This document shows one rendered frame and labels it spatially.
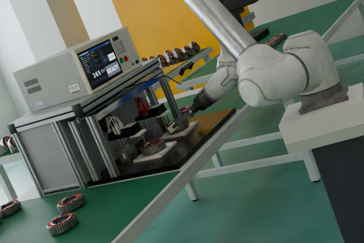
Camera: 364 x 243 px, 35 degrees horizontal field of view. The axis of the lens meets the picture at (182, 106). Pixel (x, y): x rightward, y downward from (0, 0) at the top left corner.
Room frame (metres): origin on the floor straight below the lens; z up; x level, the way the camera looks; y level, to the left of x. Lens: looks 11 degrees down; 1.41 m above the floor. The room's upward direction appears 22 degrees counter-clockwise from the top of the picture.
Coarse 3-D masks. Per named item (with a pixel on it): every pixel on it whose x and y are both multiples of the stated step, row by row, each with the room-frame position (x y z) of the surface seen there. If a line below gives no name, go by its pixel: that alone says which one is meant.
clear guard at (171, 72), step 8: (176, 64) 2.74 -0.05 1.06; (184, 64) 2.68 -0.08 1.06; (152, 72) 2.81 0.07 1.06; (160, 72) 2.69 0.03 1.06; (168, 72) 2.58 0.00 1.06; (176, 72) 2.59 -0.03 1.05; (192, 72) 2.64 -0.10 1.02; (136, 80) 2.74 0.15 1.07; (144, 80) 2.63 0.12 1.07; (176, 80) 2.52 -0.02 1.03; (184, 80) 2.54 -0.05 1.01
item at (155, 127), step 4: (156, 124) 2.76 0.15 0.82; (152, 128) 2.71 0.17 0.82; (156, 128) 2.73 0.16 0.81; (160, 128) 2.76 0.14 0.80; (148, 132) 2.71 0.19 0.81; (152, 132) 2.70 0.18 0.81; (156, 132) 2.72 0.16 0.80; (160, 132) 2.75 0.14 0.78; (148, 136) 2.71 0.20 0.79; (152, 136) 2.70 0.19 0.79; (156, 136) 2.71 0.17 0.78; (148, 140) 2.72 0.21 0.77
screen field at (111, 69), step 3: (111, 63) 2.63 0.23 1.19; (114, 63) 2.65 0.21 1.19; (117, 63) 2.67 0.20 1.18; (108, 66) 2.61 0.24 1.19; (111, 66) 2.62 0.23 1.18; (114, 66) 2.64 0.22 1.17; (117, 66) 2.66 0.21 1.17; (108, 69) 2.60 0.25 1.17; (111, 69) 2.62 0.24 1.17; (114, 69) 2.64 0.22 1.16; (117, 69) 2.65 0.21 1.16; (120, 69) 2.67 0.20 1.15; (108, 72) 2.59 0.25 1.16; (111, 72) 2.61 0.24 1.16; (114, 72) 2.63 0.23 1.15; (117, 72) 2.64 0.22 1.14; (108, 75) 2.59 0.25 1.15; (111, 75) 2.60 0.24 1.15
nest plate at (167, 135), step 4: (188, 124) 2.68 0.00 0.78; (192, 124) 2.65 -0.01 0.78; (196, 124) 2.66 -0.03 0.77; (184, 128) 2.64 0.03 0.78; (188, 128) 2.61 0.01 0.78; (192, 128) 2.62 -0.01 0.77; (176, 132) 2.63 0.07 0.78; (180, 132) 2.60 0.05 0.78; (184, 132) 2.57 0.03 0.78; (164, 136) 2.64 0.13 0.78; (168, 136) 2.61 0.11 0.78; (172, 136) 2.60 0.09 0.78; (176, 136) 2.59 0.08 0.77
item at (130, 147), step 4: (132, 144) 2.55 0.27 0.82; (124, 148) 2.53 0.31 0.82; (128, 148) 2.51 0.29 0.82; (132, 148) 2.53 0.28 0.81; (120, 152) 2.51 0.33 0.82; (124, 152) 2.50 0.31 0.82; (128, 152) 2.50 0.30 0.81; (132, 152) 2.52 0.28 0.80; (136, 152) 2.55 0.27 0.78; (120, 156) 2.51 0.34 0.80; (128, 156) 2.49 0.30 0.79; (132, 156) 2.51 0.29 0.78; (124, 160) 2.51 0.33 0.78; (128, 160) 2.49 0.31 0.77
